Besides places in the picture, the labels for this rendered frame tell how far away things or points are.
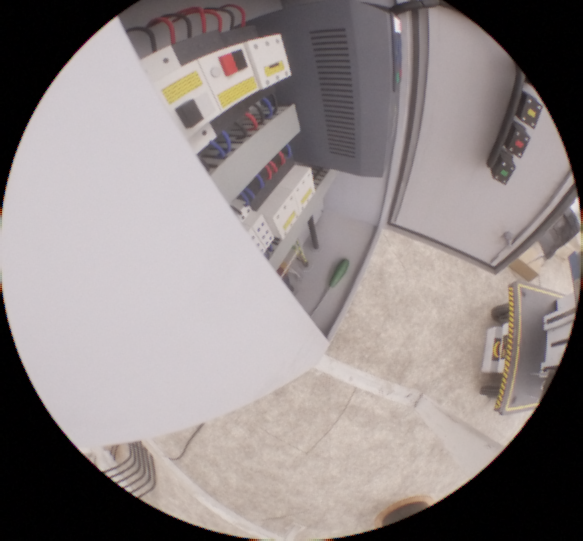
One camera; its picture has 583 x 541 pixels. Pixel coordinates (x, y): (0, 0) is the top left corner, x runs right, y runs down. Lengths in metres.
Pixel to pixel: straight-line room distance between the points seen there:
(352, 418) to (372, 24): 1.29
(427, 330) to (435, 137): 1.04
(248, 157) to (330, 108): 0.11
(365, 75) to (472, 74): 0.21
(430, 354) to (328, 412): 0.63
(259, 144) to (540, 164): 0.48
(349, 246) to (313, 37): 0.48
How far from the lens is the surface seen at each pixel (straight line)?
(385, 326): 1.17
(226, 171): 0.19
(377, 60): 0.22
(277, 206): 0.23
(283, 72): 0.21
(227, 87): 0.16
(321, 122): 0.27
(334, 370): 0.89
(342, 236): 0.57
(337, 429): 1.22
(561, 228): 0.68
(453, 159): 0.44
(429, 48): 0.36
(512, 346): 1.22
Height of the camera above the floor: 1.13
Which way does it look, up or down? 58 degrees down
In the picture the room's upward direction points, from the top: 24 degrees counter-clockwise
